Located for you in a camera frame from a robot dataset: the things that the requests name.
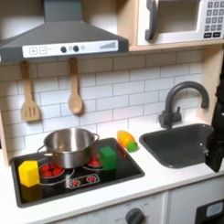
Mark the green block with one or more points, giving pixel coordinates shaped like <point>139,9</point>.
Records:
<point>108,158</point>

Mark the yellow block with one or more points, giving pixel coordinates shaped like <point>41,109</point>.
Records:
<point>28,173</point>

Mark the dark grey sink basin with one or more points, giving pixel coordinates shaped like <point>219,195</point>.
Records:
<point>179,148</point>

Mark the dark grey tap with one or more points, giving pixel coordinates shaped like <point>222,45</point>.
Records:
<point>174,102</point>

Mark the black stove top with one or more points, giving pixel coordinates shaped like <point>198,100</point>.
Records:
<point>125,169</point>

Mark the orange toy carrot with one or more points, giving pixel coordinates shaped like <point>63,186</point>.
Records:
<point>125,139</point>

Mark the grey oven knob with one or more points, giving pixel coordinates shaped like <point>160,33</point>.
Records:
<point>134,217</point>

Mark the white toy microwave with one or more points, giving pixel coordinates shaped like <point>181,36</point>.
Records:
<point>177,20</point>

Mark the steel pot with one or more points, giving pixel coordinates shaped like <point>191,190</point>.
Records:
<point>69,148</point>

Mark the wooden spoon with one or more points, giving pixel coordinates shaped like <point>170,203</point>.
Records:
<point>75,101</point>

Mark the grey range hood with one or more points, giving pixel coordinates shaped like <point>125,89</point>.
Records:
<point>62,36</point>

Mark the wooden slotted spatula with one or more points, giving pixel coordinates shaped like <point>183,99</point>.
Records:
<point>29,107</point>

